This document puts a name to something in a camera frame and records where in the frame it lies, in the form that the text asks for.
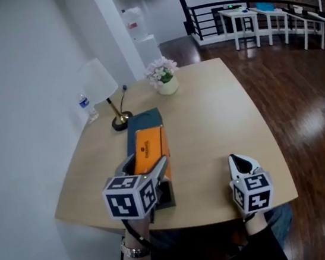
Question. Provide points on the dark green container box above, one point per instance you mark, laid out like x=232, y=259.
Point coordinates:
x=144, y=120

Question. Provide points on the white water dispenser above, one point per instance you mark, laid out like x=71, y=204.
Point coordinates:
x=149, y=51

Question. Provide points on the person's blue jeans leg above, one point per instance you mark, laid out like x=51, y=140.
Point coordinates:
x=281, y=220

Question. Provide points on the orange tissue pack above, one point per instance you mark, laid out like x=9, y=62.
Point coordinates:
x=148, y=152

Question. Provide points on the white shade brass table lamp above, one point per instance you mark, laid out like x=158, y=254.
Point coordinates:
x=98, y=81

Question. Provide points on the black metal railing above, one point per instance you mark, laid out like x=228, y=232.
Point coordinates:
x=204, y=18

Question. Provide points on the pink flowers in cream pot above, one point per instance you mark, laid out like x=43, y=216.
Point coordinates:
x=162, y=75

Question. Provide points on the silver wristwatch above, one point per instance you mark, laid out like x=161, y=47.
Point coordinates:
x=134, y=252

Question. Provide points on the blue box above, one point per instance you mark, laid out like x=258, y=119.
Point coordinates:
x=265, y=6

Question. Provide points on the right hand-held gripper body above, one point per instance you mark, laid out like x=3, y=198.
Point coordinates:
x=253, y=193

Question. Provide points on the large clear water jug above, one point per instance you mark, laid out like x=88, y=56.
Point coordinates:
x=133, y=23

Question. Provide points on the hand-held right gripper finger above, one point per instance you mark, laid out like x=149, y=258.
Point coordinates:
x=249, y=160
x=232, y=168

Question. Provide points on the person's black shirt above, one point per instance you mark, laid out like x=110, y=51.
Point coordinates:
x=198, y=253

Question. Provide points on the clear plastic water bottle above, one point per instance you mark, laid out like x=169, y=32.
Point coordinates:
x=86, y=105

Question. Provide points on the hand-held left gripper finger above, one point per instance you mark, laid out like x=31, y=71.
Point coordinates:
x=124, y=167
x=158, y=169

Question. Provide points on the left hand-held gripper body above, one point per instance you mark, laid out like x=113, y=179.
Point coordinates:
x=121, y=202

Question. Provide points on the person's right forearm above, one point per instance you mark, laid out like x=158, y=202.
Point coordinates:
x=263, y=241

